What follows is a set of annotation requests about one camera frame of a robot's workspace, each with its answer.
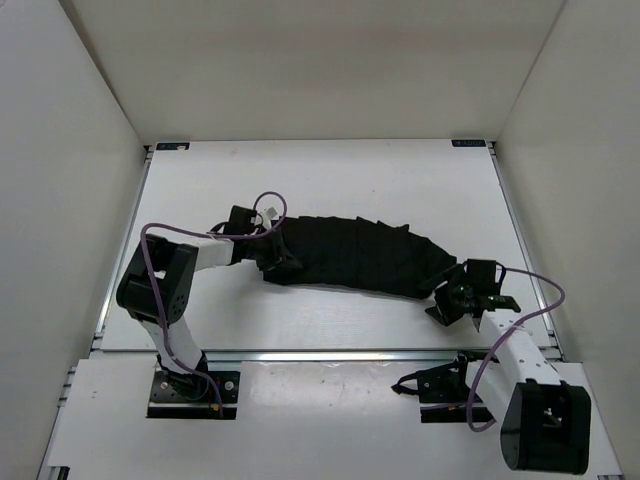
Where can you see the left blue table label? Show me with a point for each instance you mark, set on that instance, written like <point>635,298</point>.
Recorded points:
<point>172,146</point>

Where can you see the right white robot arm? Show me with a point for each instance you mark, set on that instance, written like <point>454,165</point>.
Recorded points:
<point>544,422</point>

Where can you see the blue table label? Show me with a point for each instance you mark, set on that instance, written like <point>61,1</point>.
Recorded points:
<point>172,146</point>
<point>468,143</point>

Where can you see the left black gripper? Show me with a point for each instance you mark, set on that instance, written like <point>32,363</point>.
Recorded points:
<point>279,258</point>

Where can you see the black pleated skirt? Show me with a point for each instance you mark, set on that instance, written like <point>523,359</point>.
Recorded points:
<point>362,255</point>

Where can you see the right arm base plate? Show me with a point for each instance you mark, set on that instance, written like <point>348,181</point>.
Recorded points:
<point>443,392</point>

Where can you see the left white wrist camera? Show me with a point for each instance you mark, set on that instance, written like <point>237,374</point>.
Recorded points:
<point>265,219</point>

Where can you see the right blue table label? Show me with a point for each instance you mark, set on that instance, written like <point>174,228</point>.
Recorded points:
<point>468,143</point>

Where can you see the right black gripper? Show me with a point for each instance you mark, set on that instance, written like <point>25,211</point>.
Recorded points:
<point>442,311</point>

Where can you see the front aluminium rail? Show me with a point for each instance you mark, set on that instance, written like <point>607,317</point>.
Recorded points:
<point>329,356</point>

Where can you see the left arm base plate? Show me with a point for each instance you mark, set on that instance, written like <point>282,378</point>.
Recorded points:
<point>170,399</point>

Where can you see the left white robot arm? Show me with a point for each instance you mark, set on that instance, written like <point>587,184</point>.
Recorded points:
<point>155,287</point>

